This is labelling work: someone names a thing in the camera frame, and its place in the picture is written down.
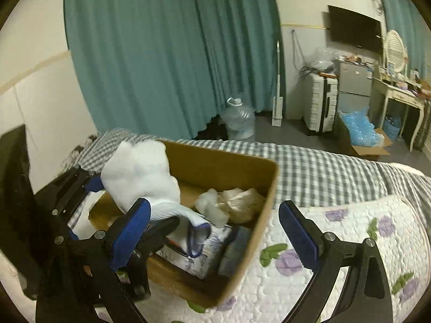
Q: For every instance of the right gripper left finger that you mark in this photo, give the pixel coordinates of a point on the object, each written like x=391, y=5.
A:
x=81, y=273

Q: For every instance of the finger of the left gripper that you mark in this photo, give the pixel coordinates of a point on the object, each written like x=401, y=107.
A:
x=152, y=240
x=66, y=192

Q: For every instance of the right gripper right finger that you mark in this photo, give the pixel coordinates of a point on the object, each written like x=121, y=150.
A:
x=365, y=296

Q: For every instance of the floral tissue pack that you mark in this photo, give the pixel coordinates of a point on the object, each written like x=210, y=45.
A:
x=196, y=250

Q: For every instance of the light blue white sock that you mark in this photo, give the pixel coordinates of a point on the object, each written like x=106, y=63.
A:
x=141, y=170

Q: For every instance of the blue white plastic packet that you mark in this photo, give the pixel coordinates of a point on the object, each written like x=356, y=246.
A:
x=234, y=251

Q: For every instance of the beige cloth bundle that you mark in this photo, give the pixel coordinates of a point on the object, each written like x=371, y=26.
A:
x=241, y=206

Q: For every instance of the floral white quilt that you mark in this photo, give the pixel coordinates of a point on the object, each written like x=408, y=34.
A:
x=275, y=278

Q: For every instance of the brown cardboard box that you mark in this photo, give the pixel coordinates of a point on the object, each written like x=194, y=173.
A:
x=197, y=170

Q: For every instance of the grey checkered bedsheet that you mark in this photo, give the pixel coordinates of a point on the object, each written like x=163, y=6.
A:
x=312, y=177

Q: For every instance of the teal window curtain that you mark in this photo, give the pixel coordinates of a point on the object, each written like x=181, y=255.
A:
x=167, y=67

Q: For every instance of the clear water jug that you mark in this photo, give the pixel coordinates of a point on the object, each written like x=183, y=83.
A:
x=239, y=119

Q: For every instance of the white upright mop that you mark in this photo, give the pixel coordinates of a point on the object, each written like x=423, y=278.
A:
x=277, y=115

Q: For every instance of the white suitcase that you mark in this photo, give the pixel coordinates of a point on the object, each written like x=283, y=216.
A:
x=320, y=102

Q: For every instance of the grey mini fridge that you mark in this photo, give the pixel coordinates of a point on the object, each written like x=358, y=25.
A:
x=354, y=89

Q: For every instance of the clear plastic bag pile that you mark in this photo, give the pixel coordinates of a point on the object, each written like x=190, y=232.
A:
x=321, y=59

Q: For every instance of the white oval vanity mirror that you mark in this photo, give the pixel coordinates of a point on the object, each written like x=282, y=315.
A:
x=395, y=53

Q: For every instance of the teal curtain right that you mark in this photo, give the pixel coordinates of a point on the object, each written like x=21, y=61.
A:
x=403, y=17

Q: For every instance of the black wall television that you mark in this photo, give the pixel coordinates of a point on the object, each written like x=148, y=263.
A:
x=355, y=29

